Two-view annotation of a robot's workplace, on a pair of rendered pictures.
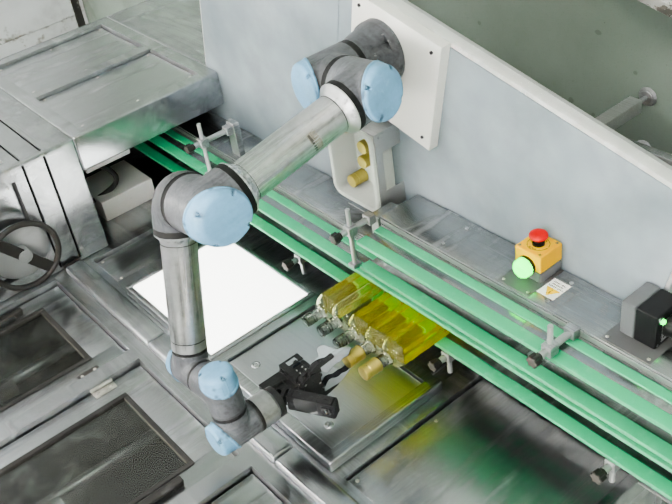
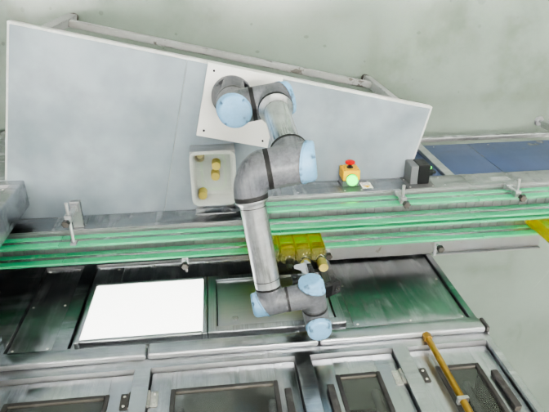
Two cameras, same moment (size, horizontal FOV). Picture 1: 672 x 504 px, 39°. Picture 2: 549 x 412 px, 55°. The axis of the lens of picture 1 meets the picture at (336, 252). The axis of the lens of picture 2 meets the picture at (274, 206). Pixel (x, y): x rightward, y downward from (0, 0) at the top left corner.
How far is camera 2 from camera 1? 1.77 m
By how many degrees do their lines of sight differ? 53
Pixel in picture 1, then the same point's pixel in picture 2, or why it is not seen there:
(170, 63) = not seen: outside the picture
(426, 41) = (271, 77)
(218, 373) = (315, 277)
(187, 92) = (15, 197)
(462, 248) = (308, 190)
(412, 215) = not seen: hidden behind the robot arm
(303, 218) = (178, 233)
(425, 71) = not seen: hidden behind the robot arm
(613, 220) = (386, 136)
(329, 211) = (193, 221)
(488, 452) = (377, 281)
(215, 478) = (305, 373)
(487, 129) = (306, 119)
